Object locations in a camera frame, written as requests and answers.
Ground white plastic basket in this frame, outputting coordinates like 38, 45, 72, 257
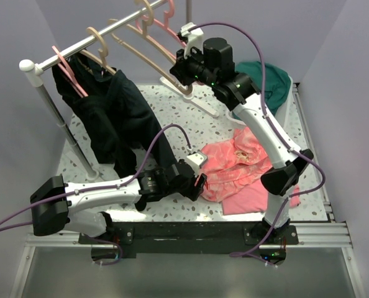
225, 76, 294, 132

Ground pink patterned shorts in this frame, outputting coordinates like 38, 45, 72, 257
201, 127, 271, 202

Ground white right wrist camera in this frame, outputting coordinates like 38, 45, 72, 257
177, 22, 204, 59

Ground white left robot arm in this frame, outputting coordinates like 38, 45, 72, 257
30, 159, 207, 243

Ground white metal clothes rack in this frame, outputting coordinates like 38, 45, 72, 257
18, 0, 219, 184

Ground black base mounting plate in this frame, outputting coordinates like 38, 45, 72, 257
78, 220, 298, 260

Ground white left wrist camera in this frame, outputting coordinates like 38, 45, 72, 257
185, 151, 207, 172

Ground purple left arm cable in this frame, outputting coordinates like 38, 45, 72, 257
0, 124, 193, 265

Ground beige plastic hanger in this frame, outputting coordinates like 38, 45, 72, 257
108, 0, 194, 96

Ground teal green garment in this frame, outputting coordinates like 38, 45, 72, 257
235, 61, 292, 115

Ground black shorts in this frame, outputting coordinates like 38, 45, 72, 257
52, 53, 112, 127

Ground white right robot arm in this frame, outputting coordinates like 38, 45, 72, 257
170, 37, 314, 244

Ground black trousers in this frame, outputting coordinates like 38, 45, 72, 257
73, 70, 176, 178

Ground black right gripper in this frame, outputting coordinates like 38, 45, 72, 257
171, 43, 217, 88

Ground pink hanger with black garment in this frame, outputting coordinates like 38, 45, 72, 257
52, 45, 88, 98

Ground beige hanger with black garment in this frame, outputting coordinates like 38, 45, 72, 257
80, 27, 116, 75

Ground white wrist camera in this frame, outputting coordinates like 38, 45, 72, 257
177, 22, 204, 59
185, 151, 207, 172

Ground pink plastic hanger right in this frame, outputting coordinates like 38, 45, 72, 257
134, 0, 185, 47

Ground plain pink folded cloth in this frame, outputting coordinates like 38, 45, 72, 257
221, 178, 300, 215

